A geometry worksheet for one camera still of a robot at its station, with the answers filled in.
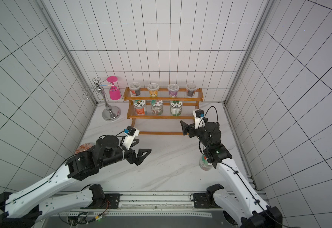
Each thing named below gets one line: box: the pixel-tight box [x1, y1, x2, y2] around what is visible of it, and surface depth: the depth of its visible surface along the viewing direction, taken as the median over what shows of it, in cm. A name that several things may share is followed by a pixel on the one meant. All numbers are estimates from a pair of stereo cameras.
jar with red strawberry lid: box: [198, 154, 213, 171], surface depth 81 cm
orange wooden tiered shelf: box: [123, 86, 204, 136], surface depth 89 cm
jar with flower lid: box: [133, 99, 147, 116], surface depth 90 cm
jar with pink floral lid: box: [150, 99, 164, 116], surface depth 89 cm
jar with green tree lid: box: [169, 100, 183, 117], surface depth 89 cm
